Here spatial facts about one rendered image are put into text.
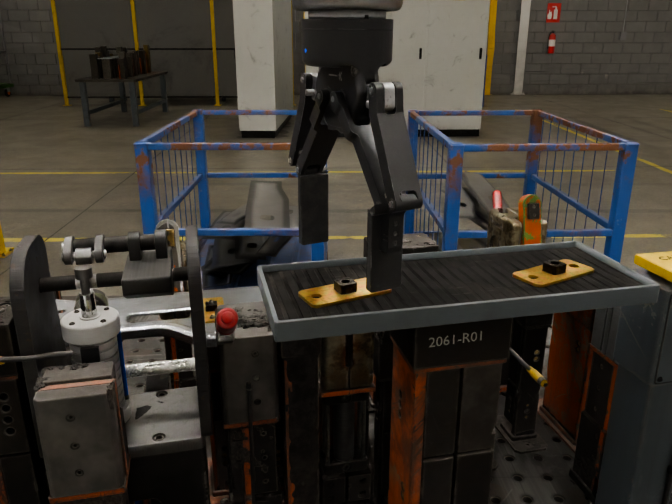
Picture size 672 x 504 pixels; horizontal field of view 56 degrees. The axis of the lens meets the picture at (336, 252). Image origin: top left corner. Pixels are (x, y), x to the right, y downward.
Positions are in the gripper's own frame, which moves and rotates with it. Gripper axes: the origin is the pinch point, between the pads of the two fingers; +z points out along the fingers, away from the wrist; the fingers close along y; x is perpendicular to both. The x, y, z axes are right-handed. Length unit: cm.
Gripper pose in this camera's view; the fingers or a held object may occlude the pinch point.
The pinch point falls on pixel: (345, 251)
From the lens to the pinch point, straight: 57.8
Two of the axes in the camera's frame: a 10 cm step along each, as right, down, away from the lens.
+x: -8.9, 1.5, -4.3
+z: 0.0, 9.4, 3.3
